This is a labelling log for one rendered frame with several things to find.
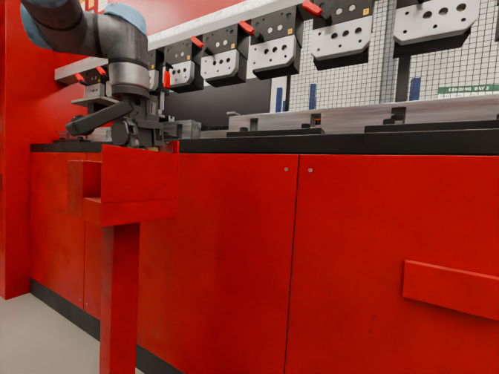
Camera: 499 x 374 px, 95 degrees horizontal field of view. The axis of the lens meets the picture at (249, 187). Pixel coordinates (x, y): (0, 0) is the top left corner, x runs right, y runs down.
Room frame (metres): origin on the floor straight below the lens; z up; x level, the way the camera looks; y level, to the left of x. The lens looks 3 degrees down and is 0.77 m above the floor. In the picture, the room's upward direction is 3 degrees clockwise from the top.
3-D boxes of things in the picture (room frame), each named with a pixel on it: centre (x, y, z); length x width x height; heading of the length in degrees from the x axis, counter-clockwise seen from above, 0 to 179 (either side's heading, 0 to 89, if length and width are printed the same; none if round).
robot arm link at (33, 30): (0.43, 0.35, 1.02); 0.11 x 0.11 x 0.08; 25
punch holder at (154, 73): (1.05, 0.47, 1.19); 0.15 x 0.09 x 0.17; 62
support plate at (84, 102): (0.91, 0.52, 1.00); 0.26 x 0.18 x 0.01; 152
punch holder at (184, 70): (0.95, 0.29, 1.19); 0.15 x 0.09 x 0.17; 62
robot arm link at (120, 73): (0.49, 0.27, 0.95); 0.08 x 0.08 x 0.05
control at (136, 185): (0.53, 0.30, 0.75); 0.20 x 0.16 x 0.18; 53
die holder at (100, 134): (1.30, 0.93, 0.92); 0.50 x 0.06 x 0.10; 62
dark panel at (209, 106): (1.60, 0.41, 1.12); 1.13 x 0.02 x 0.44; 62
